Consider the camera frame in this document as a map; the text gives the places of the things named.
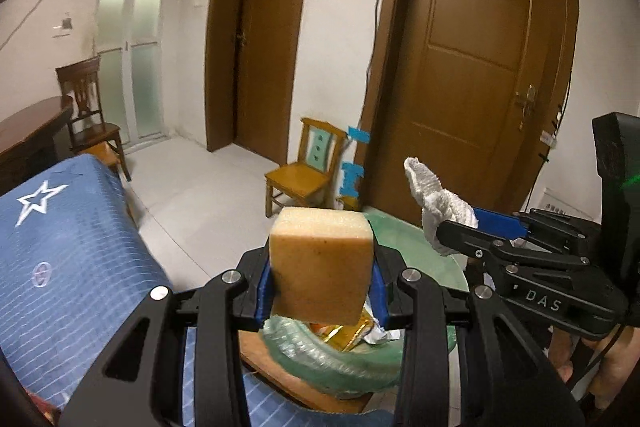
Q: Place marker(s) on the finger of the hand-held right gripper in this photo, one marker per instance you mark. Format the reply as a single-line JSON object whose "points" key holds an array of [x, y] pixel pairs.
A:
{"points": [[500, 222], [465, 237]]}

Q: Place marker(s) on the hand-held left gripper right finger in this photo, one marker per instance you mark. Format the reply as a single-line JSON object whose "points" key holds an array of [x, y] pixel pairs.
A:
{"points": [[381, 302]]}

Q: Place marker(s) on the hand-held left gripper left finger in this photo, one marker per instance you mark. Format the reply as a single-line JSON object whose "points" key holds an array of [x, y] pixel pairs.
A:
{"points": [[263, 302]]}

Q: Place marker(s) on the crinkled yellow wrapper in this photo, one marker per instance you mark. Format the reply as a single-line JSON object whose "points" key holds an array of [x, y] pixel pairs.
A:
{"points": [[345, 334]]}

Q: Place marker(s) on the white paper towel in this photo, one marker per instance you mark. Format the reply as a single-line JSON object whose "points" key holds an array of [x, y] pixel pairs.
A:
{"points": [[435, 197]]}

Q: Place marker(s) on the large tan sponge block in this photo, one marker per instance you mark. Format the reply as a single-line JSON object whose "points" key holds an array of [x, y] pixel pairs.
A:
{"points": [[320, 262]]}

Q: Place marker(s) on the person's right hand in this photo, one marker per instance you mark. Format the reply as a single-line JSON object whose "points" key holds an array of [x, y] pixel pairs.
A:
{"points": [[615, 367]]}

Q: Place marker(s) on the blue paper strip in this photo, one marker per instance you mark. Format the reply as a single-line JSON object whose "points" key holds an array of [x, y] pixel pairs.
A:
{"points": [[351, 179], [359, 135]]}

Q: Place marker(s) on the small light wooden chair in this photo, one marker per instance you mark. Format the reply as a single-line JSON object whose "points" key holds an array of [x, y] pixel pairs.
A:
{"points": [[295, 177]]}

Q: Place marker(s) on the brown panelled wooden door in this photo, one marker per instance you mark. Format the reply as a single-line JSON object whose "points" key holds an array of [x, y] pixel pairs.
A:
{"points": [[475, 57]]}

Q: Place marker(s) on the dark wooden chair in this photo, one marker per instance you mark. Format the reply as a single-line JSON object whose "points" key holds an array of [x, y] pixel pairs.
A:
{"points": [[82, 92]]}

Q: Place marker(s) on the dark wooden dining table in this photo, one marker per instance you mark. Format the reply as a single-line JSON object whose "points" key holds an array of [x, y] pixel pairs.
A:
{"points": [[25, 132]]}

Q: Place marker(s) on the frosted glass door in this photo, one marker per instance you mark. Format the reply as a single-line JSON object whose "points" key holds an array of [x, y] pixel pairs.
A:
{"points": [[135, 32]]}

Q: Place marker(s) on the wall socket box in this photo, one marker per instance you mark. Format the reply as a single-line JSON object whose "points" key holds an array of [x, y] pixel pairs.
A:
{"points": [[62, 24]]}

